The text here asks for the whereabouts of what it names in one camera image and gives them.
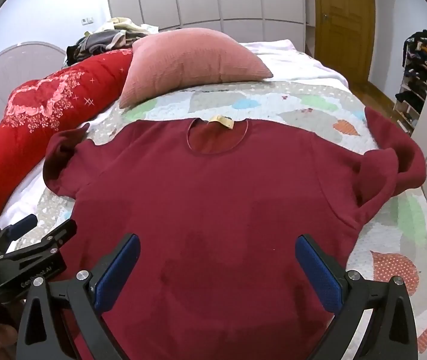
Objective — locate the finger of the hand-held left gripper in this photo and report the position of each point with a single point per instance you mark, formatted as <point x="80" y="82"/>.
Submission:
<point x="22" y="225"/>
<point x="54" y="240"/>

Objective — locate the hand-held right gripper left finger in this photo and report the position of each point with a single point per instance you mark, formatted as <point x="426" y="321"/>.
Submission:
<point x="117" y="270"/>

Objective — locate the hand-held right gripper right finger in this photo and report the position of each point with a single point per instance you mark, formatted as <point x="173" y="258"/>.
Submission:
<point x="320" y="273"/>

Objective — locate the dark red shirt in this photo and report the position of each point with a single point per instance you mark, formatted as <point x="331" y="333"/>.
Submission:
<point x="217" y="210"/>

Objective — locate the pile of clothes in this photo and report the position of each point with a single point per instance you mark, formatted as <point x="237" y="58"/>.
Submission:
<point x="104" y="39"/>

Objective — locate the patchwork bed cover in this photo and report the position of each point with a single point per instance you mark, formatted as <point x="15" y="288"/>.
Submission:
<point x="367" y="195"/>

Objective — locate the red embroidered quilt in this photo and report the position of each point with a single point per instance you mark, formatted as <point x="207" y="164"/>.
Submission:
<point x="37" y="120"/>

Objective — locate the white padded headboard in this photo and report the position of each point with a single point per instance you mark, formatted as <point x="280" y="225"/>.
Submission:
<point x="7" y="82"/>

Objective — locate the white bed sheet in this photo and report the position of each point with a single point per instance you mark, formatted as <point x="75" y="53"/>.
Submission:
<point x="296" y="60"/>

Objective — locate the cluttered shelf rack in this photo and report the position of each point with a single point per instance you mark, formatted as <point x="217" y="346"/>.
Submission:
<point x="421" y="78"/>

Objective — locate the pink pillow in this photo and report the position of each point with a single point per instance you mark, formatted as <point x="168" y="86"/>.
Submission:
<point x="194" y="62"/>

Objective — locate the wooden door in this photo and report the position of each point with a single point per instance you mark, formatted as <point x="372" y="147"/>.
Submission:
<point x="342" y="26"/>

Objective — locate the wall switch panel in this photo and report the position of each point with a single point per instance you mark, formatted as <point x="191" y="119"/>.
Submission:
<point x="86" y="20"/>

